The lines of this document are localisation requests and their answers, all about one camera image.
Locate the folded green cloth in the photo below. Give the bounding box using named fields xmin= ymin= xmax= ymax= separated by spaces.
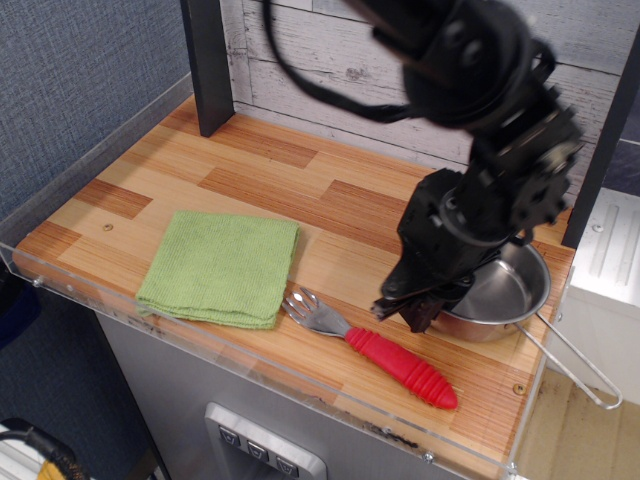
xmin=136 ymin=211 xmax=300 ymax=330

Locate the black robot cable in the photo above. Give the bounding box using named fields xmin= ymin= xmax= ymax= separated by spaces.
xmin=262 ymin=0 xmax=416 ymax=124

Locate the grey toy kitchen cabinet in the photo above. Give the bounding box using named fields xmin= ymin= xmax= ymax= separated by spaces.
xmin=98 ymin=315 xmax=466 ymax=479

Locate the dark grey left post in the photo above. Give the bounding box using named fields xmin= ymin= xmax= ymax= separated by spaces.
xmin=180 ymin=0 xmax=235 ymax=137

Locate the dark grey post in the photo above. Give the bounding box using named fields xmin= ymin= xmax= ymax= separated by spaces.
xmin=561 ymin=31 xmax=639 ymax=249
xmin=180 ymin=0 xmax=235 ymax=137

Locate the silver toy dispenser panel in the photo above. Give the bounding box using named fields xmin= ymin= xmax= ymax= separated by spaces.
xmin=204 ymin=402 xmax=328 ymax=479

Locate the small stainless steel pot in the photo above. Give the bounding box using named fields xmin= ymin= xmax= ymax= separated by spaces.
xmin=431 ymin=244 xmax=623 ymax=410

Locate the red handled metal fork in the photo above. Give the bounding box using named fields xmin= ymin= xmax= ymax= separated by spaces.
xmin=282 ymin=287 xmax=458 ymax=410

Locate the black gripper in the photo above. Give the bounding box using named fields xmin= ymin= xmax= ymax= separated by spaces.
xmin=372 ymin=169 xmax=517 ymax=333

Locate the white ribbed side unit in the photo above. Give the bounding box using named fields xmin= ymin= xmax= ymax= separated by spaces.
xmin=555 ymin=188 xmax=639 ymax=404

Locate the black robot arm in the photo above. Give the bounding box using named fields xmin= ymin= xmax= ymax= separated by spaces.
xmin=353 ymin=1 xmax=581 ymax=332

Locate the yellow and black object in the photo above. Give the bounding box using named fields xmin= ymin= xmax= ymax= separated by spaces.
xmin=1 ymin=419 xmax=91 ymax=479

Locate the clear acrylic guard rail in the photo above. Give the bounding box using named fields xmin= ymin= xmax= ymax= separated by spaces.
xmin=1 ymin=78 xmax=544 ymax=479

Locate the dark grey right post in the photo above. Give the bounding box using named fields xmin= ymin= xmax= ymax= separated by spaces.
xmin=561 ymin=31 xmax=639 ymax=249

